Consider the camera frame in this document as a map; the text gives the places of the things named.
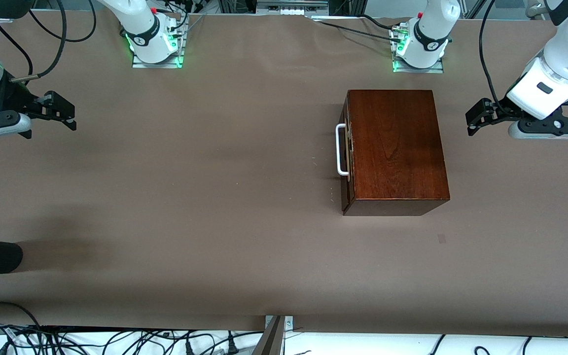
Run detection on wooden drawer with white handle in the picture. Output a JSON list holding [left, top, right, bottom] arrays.
[[336, 93, 355, 213]]

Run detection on grey curved fixture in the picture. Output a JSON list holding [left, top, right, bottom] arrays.
[[526, 0, 552, 19]]

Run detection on dark brown wooden cabinet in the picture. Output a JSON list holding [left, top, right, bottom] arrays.
[[342, 89, 451, 216]]

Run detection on brown paper table cover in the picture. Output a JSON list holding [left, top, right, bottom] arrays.
[[0, 10, 568, 338]]

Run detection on grey electronics box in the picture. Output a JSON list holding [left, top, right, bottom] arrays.
[[256, 0, 330, 16]]

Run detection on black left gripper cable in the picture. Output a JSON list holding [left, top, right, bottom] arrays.
[[479, 0, 512, 114]]

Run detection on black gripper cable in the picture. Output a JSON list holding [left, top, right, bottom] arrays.
[[10, 0, 68, 82], [479, 0, 512, 114]]

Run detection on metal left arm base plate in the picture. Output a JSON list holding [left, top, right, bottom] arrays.
[[391, 25, 445, 74]]

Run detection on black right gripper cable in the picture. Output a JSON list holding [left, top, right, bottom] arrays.
[[10, 0, 68, 82]]

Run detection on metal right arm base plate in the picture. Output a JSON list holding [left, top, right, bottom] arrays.
[[132, 22, 185, 69]]

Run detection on tangled black floor cables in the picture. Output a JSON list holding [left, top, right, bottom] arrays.
[[0, 323, 265, 355]]

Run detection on metal frame beam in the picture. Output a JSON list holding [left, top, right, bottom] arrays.
[[252, 315, 294, 355]]

